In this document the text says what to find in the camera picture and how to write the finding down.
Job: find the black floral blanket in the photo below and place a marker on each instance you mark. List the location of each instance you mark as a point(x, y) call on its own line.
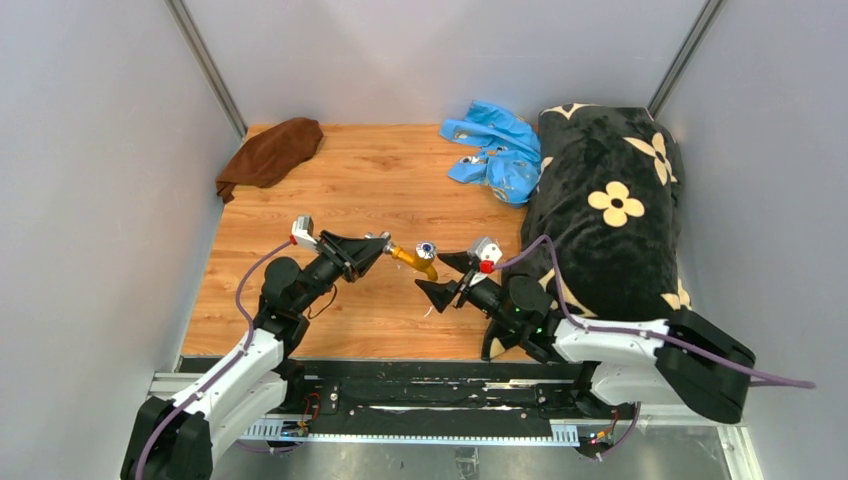
point(608, 197)

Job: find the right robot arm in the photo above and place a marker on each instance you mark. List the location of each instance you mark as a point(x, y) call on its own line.
point(681, 360)

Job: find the yellow brass water faucet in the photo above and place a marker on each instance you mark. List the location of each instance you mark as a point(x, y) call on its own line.
point(420, 258)

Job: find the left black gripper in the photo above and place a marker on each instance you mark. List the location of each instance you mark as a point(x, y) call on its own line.
point(353, 256)

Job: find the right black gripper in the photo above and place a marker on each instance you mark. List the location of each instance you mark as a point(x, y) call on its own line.
point(462, 263)

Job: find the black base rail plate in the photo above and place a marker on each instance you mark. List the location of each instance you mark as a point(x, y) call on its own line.
point(656, 442)

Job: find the blue plastic bag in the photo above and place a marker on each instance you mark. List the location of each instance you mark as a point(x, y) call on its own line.
point(508, 152)

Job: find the silver threaded pipe fitting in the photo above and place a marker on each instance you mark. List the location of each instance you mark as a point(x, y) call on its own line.
point(385, 236)

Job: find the brown cloth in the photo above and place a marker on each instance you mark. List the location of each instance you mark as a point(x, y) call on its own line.
point(265, 159)

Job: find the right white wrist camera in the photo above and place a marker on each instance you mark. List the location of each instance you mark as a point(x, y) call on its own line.
point(484, 254)

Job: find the aluminium frame rail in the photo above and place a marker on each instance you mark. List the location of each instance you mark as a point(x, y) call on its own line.
point(450, 414)

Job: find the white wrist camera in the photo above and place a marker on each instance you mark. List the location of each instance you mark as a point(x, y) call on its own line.
point(302, 233)
point(484, 254)

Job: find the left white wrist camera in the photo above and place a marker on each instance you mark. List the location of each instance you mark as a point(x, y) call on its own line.
point(302, 233)

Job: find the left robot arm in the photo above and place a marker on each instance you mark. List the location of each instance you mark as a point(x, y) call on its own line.
point(184, 436)

